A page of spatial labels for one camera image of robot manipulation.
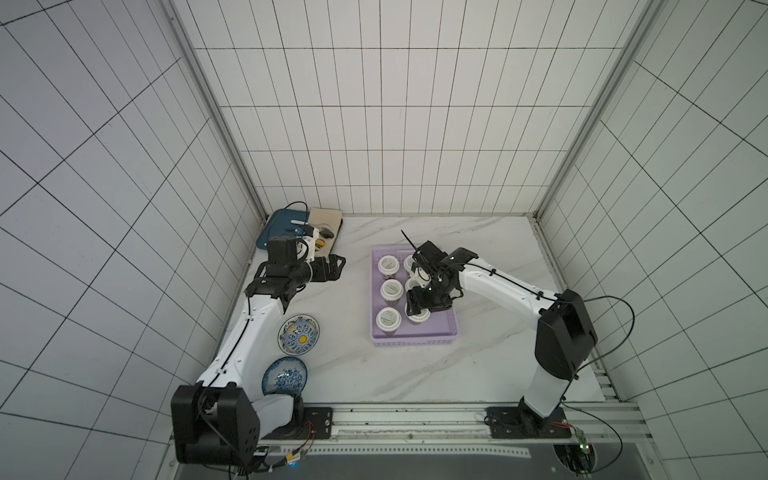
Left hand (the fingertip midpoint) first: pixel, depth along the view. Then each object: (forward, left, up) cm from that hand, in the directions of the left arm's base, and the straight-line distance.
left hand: (328, 265), depth 82 cm
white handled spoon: (+34, +19, -18) cm, 43 cm away
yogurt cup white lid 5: (-12, -26, -8) cm, 29 cm away
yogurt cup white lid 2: (-1, -18, -12) cm, 21 cm away
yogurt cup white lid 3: (0, -24, -10) cm, 26 cm away
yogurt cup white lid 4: (-11, -17, -11) cm, 23 cm away
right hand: (-10, -22, -10) cm, 26 cm away
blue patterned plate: (-25, +11, -17) cm, 32 cm away
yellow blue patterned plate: (-13, +10, -18) cm, 24 cm away
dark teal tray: (+32, +27, -18) cm, 46 cm away
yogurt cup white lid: (+8, -17, -12) cm, 22 cm away
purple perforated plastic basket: (-12, -32, -17) cm, 38 cm away
